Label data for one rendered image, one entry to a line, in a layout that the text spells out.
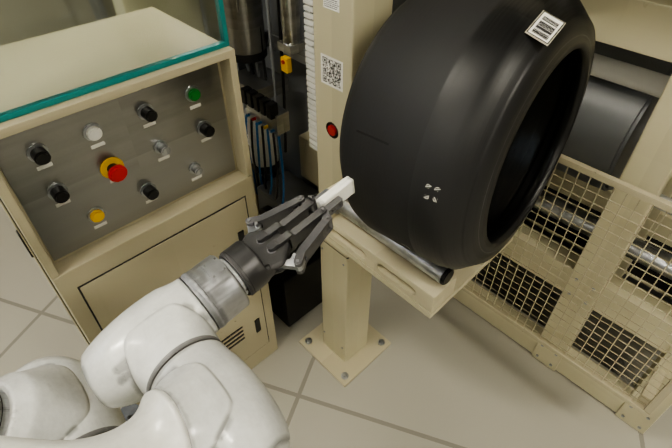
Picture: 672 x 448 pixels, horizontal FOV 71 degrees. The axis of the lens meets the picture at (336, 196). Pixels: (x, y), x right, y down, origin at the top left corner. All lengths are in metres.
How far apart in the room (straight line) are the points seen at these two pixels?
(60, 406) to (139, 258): 0.50
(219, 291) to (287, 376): 1.35
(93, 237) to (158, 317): 0.66
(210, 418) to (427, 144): 0.49
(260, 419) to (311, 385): 1.42
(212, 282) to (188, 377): 0.14
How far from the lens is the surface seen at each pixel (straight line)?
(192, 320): 0.62
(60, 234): 1.23
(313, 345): 2.01
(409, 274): 1.13
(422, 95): 0.78
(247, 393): 0.54
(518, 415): 2.00
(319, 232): 0.69
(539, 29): 0.82
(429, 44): 0.81
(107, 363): 0.64
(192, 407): 0.53
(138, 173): 1.22
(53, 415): 0.89
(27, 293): 2.58
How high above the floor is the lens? 1.72
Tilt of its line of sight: 41 degrees down
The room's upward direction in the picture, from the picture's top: straight up
